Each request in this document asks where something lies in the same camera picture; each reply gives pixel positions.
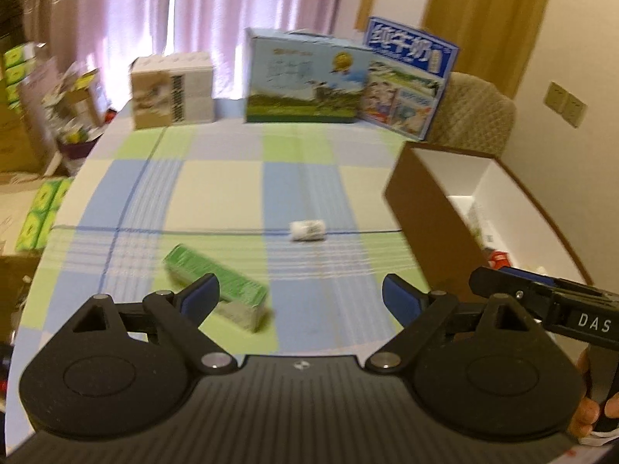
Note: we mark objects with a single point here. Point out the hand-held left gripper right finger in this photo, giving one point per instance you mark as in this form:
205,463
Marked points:
401,299

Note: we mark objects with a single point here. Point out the wooden door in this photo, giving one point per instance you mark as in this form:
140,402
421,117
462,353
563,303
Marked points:
488,19

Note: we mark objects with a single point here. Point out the green tissue multipack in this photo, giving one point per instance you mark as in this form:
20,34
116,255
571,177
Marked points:
41,212

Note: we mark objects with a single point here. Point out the beige printed carton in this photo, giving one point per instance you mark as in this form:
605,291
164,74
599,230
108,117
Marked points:
169,92

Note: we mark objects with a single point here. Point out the checked tablecloth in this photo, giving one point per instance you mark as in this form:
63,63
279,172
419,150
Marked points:
217,188

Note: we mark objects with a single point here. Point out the person's right hand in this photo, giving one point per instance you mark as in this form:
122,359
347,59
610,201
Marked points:
584,415

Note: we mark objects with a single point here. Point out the large open cardboard box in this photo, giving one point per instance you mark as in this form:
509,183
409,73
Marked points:
19,295

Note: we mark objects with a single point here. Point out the green milk carton box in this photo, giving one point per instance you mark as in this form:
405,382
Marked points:
300,82

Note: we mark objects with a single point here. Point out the brown cardboard box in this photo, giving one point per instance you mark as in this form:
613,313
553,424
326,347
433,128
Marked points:
430,212

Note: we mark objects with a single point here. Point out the purple bin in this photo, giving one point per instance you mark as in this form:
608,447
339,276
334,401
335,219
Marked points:
80,150

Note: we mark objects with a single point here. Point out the flat white cardboard sheet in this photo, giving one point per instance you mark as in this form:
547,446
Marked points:
12,203

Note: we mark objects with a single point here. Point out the red snack packet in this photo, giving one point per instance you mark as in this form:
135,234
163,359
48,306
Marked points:
497,258

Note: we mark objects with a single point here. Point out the stack of green tissue packs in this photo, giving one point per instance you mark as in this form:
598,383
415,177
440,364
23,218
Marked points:
17,72

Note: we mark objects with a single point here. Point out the white pill bottle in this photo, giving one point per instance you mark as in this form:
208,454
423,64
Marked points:
307,230

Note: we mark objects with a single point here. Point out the tan wall switch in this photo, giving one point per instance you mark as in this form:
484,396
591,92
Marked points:
566,105

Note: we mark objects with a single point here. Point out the blue milk carton box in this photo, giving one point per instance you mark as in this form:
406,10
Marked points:
411,82

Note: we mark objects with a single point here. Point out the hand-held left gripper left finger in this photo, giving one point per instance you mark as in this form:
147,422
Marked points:
200,299

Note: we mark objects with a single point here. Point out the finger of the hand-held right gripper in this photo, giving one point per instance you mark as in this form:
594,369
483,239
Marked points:
512,295
532,274

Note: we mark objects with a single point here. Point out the open cardboard box with clutter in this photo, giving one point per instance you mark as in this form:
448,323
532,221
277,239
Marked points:
75,101

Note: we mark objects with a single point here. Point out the green medicine box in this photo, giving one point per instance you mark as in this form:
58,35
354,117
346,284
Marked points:
217,290

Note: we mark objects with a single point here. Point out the pink curtain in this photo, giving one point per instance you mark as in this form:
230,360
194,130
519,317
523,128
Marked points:
217,19

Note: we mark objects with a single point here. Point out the beige quilted chair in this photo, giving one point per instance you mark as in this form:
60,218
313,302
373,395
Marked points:
476,111

